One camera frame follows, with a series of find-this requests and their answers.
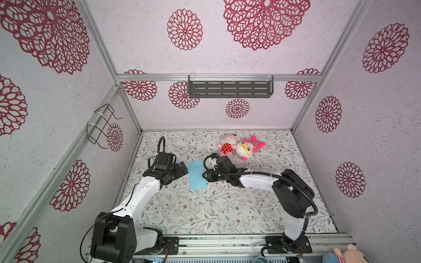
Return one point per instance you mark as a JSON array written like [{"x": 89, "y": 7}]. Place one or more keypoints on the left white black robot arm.
[{"x": 116, "y": 237}]

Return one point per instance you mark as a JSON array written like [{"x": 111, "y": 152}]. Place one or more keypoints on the black wire wall rack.
[{"x": 98, "y": 129}]

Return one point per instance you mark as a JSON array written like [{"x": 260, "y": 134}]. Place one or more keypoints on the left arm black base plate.
[{"x": 164, "y": 245}]

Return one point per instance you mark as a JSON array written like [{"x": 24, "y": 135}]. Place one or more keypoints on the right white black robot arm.
[{"x": 294, "y": 195}]

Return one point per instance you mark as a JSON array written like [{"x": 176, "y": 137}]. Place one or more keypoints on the grey slotted wall shelf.
[{"x": 208, "y": 89}]

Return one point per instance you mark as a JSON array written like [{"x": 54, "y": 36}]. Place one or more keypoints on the pink plush doll red dress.
[{"x": 227, "y": 145}]

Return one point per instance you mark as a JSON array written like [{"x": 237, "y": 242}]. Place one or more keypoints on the floral patterned table mat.
[{"x": 220, "y": 208}]

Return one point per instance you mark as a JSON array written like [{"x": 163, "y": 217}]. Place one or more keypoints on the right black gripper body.
[{"x": 214, "y": 178}]

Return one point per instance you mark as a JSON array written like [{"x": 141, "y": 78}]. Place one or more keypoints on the teal round cup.
[{"x": 261, "y": 259}]

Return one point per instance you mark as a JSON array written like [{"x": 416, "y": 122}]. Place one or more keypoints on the pink plush toy foreground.
[{"x": 351, "y": 255}]

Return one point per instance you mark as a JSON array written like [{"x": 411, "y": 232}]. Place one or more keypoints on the yellow face plush doll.
[{"x": 246, "y": 148}]

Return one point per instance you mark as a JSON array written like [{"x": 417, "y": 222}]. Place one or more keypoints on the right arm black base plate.
[{"x": 281, "y": 244}]

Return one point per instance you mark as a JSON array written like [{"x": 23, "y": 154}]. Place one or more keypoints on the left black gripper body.
[{"x": 170, "y": 171}]

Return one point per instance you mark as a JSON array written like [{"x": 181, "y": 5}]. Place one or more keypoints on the light blue paper sheet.
[{"x": 196, "y": 169}]

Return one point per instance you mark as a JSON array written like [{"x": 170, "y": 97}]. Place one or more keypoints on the blue plush toy foreground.
[{"x": 330, "y": 258}]

